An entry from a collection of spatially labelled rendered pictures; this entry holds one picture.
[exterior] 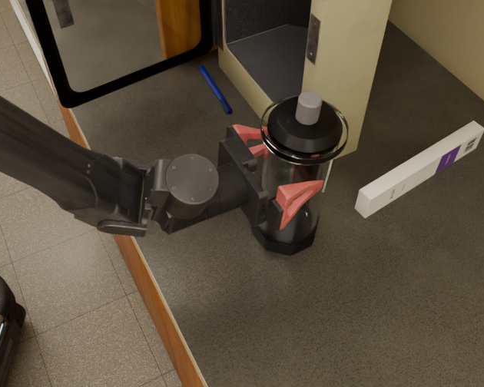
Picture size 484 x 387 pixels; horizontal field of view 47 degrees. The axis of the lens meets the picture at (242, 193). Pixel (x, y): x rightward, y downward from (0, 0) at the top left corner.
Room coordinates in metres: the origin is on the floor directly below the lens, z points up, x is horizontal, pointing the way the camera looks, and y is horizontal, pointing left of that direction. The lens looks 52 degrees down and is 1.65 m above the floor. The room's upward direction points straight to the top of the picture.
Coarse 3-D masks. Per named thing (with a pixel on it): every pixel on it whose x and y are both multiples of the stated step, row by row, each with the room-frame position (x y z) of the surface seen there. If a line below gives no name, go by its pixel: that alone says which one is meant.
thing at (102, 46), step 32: (96, 0) 0.76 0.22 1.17; (128, 0) 0.79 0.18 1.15; (160, 0) 0.82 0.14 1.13; (192, 0) 0.85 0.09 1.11; (64, 32) 0.73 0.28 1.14; (96, 32) 0.76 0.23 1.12; (128, 32) 0.78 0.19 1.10; (160, 32) 0.82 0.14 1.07; (192, 32) 0.85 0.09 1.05; (64, 64) 0.72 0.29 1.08; (96, 64) 0.75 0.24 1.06; (128, 64) 0.78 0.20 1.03
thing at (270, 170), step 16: (336, 112) 0.51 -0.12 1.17; (272, 144) 0.45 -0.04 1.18; (336, 144) 0.46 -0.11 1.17; (272, 160) 0.46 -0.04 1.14; (272, 176) 0.46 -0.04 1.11; (288, 176) 0.44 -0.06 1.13; (304, 176) 0.44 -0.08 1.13; (320, 176) 0.45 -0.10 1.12; (272, 192) 0.46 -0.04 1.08; (320, 192) 0.45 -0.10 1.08; (304, 208) 0.44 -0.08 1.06; (320, 208) 0.47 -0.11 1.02; (288, 224) 0.44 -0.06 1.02; (304, 224) 0.45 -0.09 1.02; (288, 240) 0.44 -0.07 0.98
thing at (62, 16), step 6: (54, 0) 0.71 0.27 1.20; (60, 0) 0.71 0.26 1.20; (66, 0) 0.72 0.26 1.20; (54, 6) 0.71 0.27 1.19; (60, 6) 0.72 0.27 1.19; (66, 6) 0.72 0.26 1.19; (60, 12) 0.71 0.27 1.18; (66, 12) 0.72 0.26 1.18; (60, 18) 0.71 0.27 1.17; (66, 18) 0.72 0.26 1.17; (72, 18) 0.72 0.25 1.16; (60, 24) 0.71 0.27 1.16; (66, 24) 0.72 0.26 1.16; (72, 24) 0.72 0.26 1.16
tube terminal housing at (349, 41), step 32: (320, 0) 0.62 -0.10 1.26; (352, 0) 0.63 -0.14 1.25; (384, 0) 0.65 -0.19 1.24; (320, 32) 0.61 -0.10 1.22; (352, 32) 0.63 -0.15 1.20; (384, 32) 0.84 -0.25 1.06; (224, 64) 0.87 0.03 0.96; (320, 64) 0.61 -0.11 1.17; (352, 64) 0.64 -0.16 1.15; (256, 96) 0.75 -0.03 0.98; (320, 96) 0.62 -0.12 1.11; (352, 96) 0.64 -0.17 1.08; (352, 128) 0.65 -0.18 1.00
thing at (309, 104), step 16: (304, 96) 0.49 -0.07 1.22; (272, 112) 0.50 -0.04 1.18; (288, 112) 0.49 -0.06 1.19; (304, 112) 0.47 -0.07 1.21; (320, 112) 0.49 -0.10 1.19; (272, 128) 0.47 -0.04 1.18; (288, 128) 0.47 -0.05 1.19; (304, 128) 0.47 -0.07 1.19; (320, 128) 0.47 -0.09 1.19; (336, 128) 0.47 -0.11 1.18; (288, 144) 0.45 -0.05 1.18; (304, 144) 0.45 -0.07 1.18; (320, 144) 0.45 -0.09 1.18
